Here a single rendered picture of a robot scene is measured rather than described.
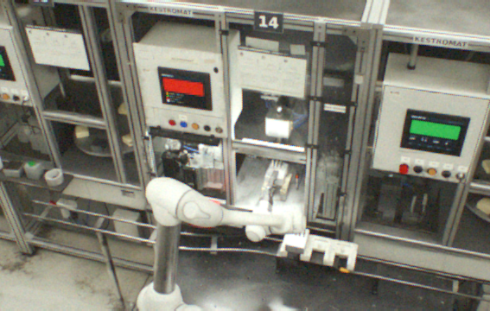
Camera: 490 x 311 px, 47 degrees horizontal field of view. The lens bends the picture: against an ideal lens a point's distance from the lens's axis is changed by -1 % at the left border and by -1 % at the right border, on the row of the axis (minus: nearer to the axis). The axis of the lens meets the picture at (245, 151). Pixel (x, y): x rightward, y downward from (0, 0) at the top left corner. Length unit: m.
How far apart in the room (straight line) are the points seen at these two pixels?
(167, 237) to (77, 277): 1.72
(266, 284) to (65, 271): 1.65
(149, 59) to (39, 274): 2.04
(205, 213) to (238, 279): 0.85
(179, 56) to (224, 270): 1.16
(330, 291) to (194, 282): 0.70
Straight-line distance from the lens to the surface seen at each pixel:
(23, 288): 4.13
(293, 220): 2.66
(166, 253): 2.47
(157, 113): 2.78
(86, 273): 4.07
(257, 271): 3.03
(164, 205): 2.31
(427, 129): 2.45
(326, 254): 2.86
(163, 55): 2.58
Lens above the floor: 3.06
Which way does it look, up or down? 40 degrees down
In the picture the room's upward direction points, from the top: 2 degrees counter-clockwise
